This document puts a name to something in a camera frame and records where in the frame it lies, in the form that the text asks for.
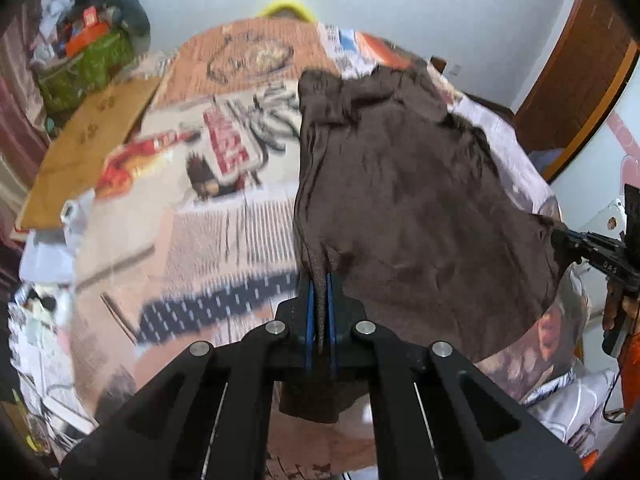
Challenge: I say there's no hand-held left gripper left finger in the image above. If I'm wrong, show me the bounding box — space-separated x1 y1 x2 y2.
59 277 318 480

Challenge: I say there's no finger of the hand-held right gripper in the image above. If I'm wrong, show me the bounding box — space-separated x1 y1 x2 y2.
550 227 598 263

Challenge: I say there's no wooden board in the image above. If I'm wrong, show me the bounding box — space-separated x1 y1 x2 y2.
15 77 162 232

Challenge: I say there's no striped pink curtain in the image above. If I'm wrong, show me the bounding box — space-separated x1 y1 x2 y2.
0 0 53 273

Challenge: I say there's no white cloth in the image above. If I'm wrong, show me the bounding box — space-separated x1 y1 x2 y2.
19 192 97 287

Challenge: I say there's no printed blanket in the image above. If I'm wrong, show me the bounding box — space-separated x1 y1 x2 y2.
20 17 593 480

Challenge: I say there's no wooden bed frame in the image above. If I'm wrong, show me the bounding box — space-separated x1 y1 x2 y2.
429 56 517 127

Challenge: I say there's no orange box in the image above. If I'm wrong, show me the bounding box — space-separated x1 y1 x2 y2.
64 21 110 57

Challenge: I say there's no brown garment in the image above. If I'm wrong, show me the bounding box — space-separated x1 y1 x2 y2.
279 67 572 423

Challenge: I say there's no wooden door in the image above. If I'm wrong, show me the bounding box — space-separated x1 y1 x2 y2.
514 0 640 183

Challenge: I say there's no white garment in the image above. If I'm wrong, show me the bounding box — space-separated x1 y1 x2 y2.
520 360 623 458

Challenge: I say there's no green bag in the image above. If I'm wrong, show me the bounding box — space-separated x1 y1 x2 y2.
37 30 137 117

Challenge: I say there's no grey cloth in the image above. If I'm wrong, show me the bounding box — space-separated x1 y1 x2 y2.
106 0 152 53

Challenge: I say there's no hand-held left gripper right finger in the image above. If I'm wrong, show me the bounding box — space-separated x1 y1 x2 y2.
326 272 587 480

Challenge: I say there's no yellow curved cushion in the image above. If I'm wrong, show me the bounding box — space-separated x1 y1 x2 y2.
256 0 317 23

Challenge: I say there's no person's right forearm orange sleeve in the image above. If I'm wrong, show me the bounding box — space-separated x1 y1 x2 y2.
616 300 640 413

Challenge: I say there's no person's right hand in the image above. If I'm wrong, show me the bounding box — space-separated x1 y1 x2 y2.
601 284 625 332

